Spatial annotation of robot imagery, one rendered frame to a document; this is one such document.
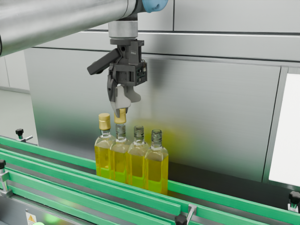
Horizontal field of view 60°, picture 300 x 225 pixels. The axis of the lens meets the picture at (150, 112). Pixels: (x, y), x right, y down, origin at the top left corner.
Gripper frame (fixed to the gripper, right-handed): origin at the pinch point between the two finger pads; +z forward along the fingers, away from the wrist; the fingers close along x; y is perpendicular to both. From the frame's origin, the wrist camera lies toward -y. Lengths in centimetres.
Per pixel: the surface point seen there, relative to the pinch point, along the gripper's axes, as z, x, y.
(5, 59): 49, 306, -468
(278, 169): 15.4, 13.0, 43.6
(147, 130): 10.5, 12.3, 3.0
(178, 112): 2.4, 12.4, 13.7
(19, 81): 94, 306, -438
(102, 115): 2.2, -0.3, -5.8
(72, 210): 28.2, -13.5, -9.4
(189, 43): -18.5, 13.2, 15.9
